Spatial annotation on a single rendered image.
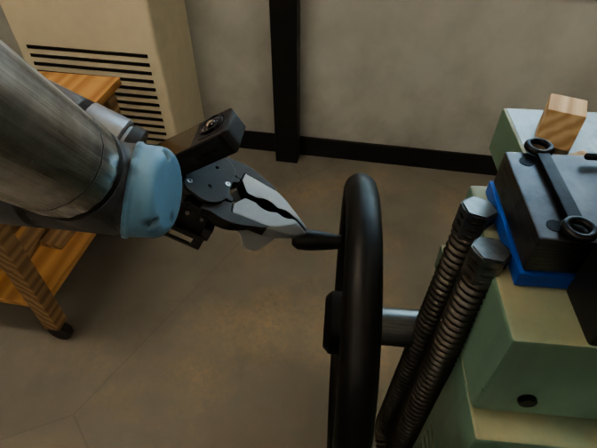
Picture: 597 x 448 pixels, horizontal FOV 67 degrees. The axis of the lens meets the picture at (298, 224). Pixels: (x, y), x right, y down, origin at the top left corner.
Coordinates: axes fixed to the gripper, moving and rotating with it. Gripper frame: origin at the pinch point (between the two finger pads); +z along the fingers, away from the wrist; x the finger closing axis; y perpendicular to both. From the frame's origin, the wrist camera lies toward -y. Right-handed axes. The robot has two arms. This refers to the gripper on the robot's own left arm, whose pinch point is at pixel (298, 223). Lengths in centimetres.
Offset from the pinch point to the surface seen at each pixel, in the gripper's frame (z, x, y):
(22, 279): -39, -23, 81
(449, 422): 36.2, 6.4, 17.5
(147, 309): -7, -38, 99
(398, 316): 9.5, 10.9, -5.3
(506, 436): 13.0, 22.4, -12.2
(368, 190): 0.0, 7.6, -14.1
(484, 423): 11.8, 21.7, -11.6
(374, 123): 43, -126, 52
